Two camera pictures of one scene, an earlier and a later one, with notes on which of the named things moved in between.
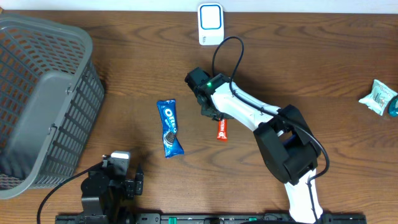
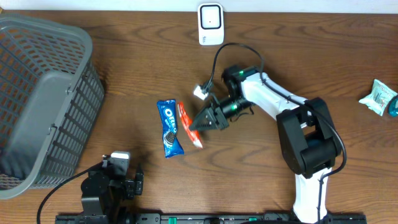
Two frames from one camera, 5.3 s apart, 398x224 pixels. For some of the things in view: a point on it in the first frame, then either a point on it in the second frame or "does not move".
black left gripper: [135, 186] does not move
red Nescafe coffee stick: [222, 130] to [193, 133]
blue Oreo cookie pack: [172, 146] does not move
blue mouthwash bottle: [393, 107] does not move
